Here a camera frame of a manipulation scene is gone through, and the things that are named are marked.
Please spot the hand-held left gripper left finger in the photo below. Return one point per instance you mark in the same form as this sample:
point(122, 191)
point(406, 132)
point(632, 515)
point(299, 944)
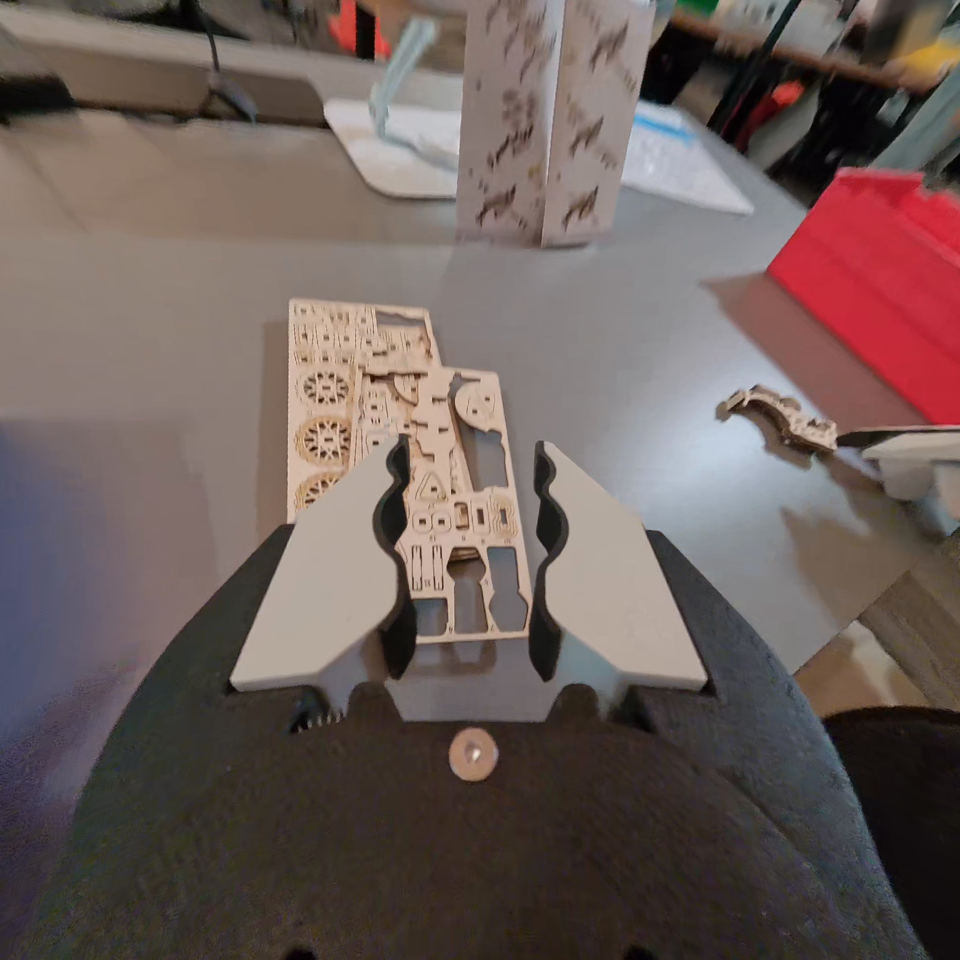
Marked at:
point(322, 600)

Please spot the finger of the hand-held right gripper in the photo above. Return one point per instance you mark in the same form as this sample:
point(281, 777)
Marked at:
point(915, 465)

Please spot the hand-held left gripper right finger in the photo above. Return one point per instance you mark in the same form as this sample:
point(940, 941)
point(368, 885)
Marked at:
point(622, 600)

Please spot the assembled layered wooden part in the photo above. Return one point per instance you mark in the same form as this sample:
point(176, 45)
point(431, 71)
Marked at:
point(787, 424)

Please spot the laser-cut wooden part sheet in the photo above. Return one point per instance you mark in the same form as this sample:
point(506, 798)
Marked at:
point(442, 450)

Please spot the grey desk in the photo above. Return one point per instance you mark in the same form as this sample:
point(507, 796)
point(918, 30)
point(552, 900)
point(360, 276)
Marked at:
point(150, 300)

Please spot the red plastic bin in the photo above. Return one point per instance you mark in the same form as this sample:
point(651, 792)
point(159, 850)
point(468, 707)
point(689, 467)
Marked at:
point(877, 285)

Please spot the stack of wooden kit boards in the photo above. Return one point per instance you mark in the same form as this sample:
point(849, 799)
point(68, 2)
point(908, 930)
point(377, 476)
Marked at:
point(322, 337)

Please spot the white printed paper sheet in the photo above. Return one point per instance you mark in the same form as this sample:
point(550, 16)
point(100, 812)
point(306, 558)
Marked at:
point(675, 157)

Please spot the black stand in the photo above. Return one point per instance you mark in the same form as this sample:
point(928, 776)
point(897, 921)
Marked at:
point(750, 71)

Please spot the white board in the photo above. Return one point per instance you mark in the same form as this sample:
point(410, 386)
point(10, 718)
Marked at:
point(390, 169)

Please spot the pale teal object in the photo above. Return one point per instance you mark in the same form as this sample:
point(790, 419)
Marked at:
point(401, 67)

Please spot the grey rounded panel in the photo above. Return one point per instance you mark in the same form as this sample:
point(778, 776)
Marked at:
point(112, 90)

